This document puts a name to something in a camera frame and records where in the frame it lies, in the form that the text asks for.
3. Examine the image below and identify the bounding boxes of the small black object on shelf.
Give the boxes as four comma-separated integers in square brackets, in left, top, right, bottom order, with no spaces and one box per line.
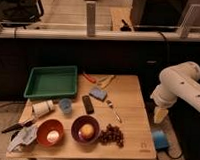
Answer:
[120,19,132,32]

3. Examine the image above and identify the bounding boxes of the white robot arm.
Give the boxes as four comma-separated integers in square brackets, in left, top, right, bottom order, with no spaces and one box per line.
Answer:
[150,61,200,124]

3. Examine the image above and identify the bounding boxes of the orange bowl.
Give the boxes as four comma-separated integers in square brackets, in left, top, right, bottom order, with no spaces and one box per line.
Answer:
[37,119,64,147]

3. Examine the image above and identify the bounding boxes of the yellow orange fruit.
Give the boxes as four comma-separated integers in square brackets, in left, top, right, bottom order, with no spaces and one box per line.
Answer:
[79,124,94,139]

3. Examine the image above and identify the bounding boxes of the black monitor upper left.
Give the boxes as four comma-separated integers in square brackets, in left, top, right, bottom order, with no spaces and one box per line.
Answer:
[0,0,44,28]

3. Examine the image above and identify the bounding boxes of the blue sponge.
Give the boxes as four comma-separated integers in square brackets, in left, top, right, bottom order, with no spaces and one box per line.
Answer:
[89,87,107,102]

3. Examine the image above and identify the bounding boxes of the white cylindrical container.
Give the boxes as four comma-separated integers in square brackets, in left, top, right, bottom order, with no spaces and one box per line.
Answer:
[32,100,54,118]

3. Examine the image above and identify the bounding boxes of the silver fork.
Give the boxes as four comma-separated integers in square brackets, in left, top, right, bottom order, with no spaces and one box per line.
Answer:
[106,100,122,123]

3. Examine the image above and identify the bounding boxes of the white egg in bowl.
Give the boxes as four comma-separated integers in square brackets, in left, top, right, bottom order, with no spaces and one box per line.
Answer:
[47,130,59,143]

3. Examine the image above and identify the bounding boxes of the crumpled white cloth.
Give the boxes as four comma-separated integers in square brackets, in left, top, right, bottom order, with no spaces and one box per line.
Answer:
[7,126,37,152]

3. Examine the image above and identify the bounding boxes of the white horizontal rail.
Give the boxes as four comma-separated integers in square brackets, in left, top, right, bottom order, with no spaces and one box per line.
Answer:
[0,23,200,48]

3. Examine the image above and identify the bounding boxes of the small blue cup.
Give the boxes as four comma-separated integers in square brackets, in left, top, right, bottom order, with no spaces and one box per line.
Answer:
[58,98,72,114]

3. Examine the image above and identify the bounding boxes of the bunch of dark grapes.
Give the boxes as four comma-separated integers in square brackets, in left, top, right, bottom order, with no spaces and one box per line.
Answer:
[99,124,124,148]

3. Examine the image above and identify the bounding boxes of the black remote control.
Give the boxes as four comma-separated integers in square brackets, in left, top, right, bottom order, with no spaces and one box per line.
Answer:
[82,95,94,114]

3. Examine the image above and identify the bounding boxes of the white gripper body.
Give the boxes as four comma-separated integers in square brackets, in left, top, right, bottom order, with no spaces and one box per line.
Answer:
[150,85,176,109]

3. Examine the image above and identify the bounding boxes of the red handled tool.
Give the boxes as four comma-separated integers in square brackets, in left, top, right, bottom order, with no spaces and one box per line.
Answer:
[83,73,96,83]

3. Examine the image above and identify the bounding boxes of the black handled pliers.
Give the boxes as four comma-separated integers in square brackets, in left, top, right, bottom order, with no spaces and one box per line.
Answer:
[1,119,36,133]

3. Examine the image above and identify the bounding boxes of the green plastic tray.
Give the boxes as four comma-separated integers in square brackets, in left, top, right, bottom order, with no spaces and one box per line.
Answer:
[24,65,78,100]

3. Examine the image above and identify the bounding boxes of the blue box on floor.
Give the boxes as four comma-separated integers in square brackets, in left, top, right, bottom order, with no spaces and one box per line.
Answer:
[152,130,170,150]

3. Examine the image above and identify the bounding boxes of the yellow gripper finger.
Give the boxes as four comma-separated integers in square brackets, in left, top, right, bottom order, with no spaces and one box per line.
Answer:
[154,107,168,124]

